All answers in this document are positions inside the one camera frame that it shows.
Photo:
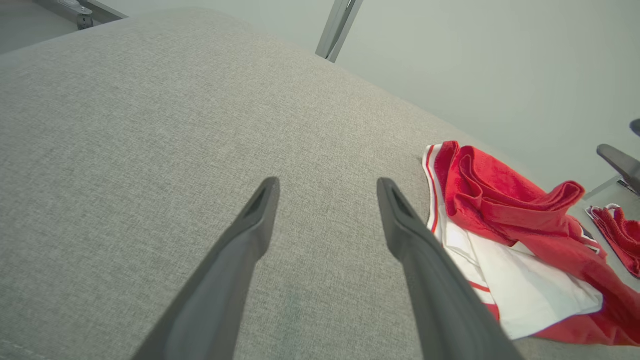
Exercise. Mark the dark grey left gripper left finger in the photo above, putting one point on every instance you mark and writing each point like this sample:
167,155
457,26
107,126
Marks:
215,300

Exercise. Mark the red shorts with white stripe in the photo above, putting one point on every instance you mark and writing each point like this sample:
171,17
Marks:
622,235

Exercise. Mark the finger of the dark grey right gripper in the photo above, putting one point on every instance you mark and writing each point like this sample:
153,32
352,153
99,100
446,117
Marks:
636,127
625,162

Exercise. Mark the red shirt with white sleeves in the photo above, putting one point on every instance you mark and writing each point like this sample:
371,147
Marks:
505,200

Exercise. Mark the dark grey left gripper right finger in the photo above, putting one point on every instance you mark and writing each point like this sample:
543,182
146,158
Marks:
440,305

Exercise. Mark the grey stand leg with caster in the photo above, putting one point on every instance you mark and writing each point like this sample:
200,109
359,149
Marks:
80,12

